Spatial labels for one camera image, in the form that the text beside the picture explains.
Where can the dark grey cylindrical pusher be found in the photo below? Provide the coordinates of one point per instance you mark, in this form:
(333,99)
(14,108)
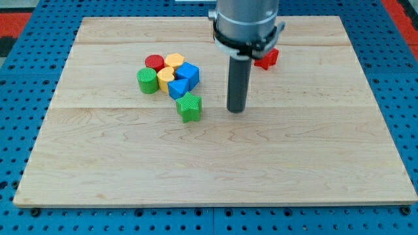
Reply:
(237,85)

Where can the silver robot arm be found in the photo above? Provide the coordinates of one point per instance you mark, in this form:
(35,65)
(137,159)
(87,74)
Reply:
(245,30)

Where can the red star block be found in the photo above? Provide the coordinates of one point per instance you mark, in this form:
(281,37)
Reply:
(268,60)

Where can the green star block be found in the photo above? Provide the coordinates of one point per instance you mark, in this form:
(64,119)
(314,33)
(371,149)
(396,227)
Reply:
(189,107)

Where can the blue triangle block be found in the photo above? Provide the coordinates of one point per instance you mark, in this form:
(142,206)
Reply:
(178,88)

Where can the blue cube block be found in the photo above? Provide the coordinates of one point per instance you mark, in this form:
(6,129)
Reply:
(189,72)

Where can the yellow hexagon block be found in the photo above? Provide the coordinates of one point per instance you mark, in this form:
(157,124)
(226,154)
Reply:
(174,60)

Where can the yellow heart block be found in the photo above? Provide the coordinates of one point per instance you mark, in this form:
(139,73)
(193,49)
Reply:
(164,76)

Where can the red cylinder block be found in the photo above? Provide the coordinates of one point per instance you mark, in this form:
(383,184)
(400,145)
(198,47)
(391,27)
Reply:
(155,62)

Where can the green cylinder block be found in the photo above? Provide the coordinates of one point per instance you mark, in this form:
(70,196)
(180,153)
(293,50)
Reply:
(147,80)

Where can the wooden board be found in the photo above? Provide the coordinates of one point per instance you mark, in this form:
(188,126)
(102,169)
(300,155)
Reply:
(312,133)

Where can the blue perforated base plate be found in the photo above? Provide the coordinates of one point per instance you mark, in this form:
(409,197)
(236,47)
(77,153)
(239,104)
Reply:
(33,67)

